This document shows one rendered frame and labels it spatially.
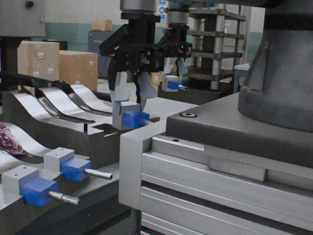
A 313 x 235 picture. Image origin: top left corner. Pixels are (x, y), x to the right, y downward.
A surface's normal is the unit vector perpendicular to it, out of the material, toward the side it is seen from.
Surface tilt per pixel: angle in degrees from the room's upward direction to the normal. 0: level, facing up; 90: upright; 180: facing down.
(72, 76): 90
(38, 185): 0
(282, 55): 72
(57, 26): 90
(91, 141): 90
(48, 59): 81
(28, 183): 0
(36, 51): 89
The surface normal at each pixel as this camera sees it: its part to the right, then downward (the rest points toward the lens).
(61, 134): -0.60, 0.15
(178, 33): -0.88, 0.06
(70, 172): -0.34, 0.20
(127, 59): -0.76, 0.11
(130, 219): 0.80, 0.18
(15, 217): 0.94, 0.14
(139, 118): 0.65, 0.22
